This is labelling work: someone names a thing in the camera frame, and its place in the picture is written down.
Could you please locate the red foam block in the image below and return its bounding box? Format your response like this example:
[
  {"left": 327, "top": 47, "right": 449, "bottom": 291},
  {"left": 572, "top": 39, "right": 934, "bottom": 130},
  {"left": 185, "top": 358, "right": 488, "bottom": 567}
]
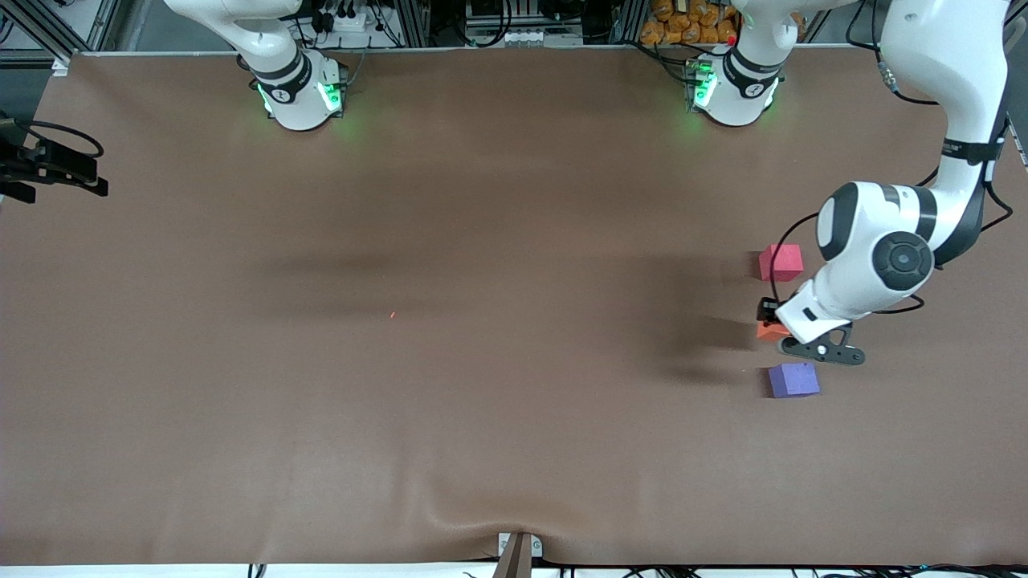
[{"left": 758, "top": 243, "right": 805, "bottom": 283}]

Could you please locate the purple foam block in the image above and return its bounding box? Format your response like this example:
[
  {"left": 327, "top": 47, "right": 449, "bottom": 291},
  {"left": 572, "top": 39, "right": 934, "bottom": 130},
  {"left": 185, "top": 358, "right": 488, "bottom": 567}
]
[{"left": 767, "top": 361, "right": 822, "bottom": 400}]

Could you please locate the large table cover sheet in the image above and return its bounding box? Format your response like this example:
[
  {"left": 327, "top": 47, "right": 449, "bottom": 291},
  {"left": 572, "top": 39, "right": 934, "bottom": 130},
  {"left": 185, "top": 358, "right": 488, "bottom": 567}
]
[{"left": 0, "top": 46, "right": 1028, "bottom": 568}]

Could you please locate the pile of orange packets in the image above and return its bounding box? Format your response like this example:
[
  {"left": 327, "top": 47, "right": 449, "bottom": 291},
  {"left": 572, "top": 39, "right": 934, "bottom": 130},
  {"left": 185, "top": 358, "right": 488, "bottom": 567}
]
[{"left": 639, "top": 0, "right": 739, "bottom": 47}]

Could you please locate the white power strip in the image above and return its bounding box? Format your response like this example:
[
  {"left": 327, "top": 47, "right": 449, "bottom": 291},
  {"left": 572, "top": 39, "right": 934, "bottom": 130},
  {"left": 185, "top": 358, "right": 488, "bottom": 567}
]
[{"left": 318, "top": 6, "right": 381, "bottom": 35}]

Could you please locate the metal table edge clamp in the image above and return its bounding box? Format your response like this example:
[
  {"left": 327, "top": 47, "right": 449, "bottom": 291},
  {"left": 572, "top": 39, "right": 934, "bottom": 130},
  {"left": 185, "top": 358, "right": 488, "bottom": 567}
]
[{"left": 497, "top": 531, "right": 545, "bottom": 578}]

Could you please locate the white terminal block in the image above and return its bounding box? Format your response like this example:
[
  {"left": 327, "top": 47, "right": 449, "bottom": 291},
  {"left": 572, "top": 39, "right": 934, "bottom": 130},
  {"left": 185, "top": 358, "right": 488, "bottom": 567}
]
[{"left": 504, "top": 27, "right": 585, "bottom": 47}]

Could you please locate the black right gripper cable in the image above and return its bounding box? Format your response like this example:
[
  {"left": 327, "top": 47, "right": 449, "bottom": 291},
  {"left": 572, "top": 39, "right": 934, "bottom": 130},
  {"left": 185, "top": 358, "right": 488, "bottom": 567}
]
[{"left": 14, "top": 119, "right": 106, "bottom": 159}]

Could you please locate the aluminium frame profile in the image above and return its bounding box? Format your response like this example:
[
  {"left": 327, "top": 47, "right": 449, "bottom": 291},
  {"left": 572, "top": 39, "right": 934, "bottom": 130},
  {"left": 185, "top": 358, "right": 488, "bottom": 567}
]
[{"left": 0, "top": 0, "right": 121, "bottom": 77}]

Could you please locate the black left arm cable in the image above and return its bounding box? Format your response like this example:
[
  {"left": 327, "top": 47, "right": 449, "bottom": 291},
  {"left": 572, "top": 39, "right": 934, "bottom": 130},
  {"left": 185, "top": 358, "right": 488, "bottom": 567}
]
[{"left": 789, "top": 0, "right": 1014, "bottom": 315}]

